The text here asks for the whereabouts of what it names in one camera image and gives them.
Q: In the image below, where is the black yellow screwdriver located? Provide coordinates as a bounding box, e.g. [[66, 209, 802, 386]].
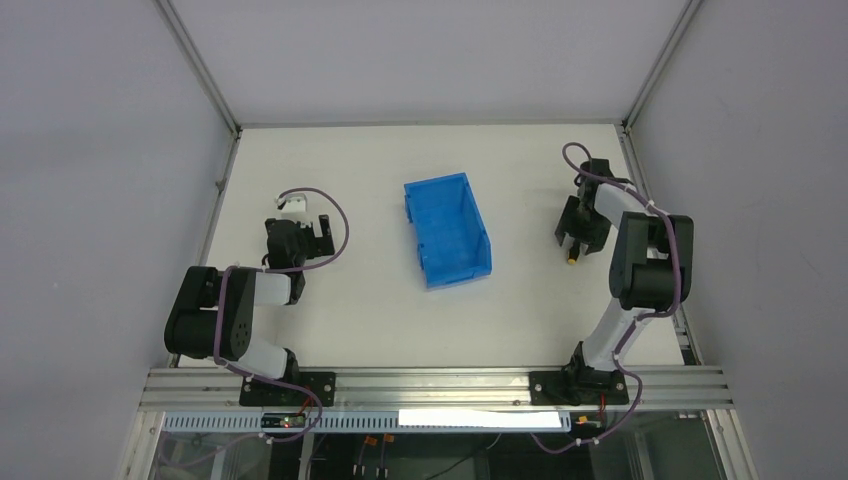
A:
[[567, 241, 582, 265]]

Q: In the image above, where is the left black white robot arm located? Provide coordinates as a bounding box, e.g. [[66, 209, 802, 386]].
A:
[[163, 214, 336, 384]]

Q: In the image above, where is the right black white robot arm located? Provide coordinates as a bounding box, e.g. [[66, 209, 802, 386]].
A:
[[554, 158, 694, 395]]

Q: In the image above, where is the blue plastic storage bin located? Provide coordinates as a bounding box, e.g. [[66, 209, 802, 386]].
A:
[[404, 173, 493, 290]]

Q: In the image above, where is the small electronics board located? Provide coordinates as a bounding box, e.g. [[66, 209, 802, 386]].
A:
[[260, 412, 308, 430]]

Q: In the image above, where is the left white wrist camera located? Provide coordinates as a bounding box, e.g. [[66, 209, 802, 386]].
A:
[[276, 193, 309, 222]]

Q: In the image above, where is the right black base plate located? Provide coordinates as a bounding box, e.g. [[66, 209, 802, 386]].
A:
[[528, 369, 630, 406]]

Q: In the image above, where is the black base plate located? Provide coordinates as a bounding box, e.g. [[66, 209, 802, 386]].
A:
[[528, 369, 630, 406], [238, 371, 337, 407]]

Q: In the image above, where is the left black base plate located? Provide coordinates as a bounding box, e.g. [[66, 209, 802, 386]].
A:
[[238, 371, 337, 407]]

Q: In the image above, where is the aluminium front rail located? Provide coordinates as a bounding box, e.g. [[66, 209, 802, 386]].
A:
[[139, 366, 734, 412]]

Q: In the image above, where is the white slotted cable duct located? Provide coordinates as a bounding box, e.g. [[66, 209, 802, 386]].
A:
[[162, 409, 572, 434]]

